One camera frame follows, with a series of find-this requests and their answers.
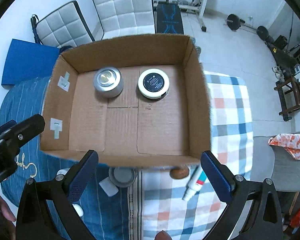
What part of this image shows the operator hand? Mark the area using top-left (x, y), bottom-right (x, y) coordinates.
top-left (0, 196), bottom-right (16, 239)

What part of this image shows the white toothpaste tube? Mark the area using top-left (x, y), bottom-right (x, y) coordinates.
top-left (182, 165), bottom-right (207, 202)

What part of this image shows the brown walnut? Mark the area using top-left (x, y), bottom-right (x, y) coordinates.
top-left (170, 167), bottom-right (190, 180)

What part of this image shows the grey sofa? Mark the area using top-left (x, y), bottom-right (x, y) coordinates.
top-left (251, 137), bottom-right (300, 192)

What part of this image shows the dark wooden stool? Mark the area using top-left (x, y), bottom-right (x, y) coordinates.
top-left (274, 77), bottom-right (300, 121)

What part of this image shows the barbell with black plates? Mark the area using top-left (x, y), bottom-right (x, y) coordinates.
top-left (225, 14), bottom-right (274, 43)

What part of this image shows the black white round tin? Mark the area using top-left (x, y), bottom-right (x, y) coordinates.
top-left (138, 68), bottom-right (170, 100)

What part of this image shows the orange patterned cloth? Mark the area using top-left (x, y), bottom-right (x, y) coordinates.
top-left (268, 133), bottom-right (300, 160)

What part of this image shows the small white tape roll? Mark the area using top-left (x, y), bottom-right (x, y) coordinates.
top-left (72, 204), bottom-right (84, 217)

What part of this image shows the blue cushion pad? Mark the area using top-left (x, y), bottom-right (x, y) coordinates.
top-left (1, 39), bottom-right (59, 86)

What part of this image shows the silver round metal tin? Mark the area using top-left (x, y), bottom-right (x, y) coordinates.
top-left (93, 67), bottom-right (123, 98)

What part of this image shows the printed cardboard box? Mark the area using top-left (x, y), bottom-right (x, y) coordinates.
top-left (40, 34), bottom-right (211, 167)

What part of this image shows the black weight bench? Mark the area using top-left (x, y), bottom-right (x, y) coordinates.
top-left (153, 0), bottom-right (207, 34)

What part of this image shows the grey quilted chair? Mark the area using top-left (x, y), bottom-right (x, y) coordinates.
top-left (36, 1), bottom-right (95, 48)
top-left (93, 0), bottom-right (155, 40)

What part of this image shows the open metal tin with lid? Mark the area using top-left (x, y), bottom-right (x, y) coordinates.
top-left (109, 167), bottom-right (136, 188)

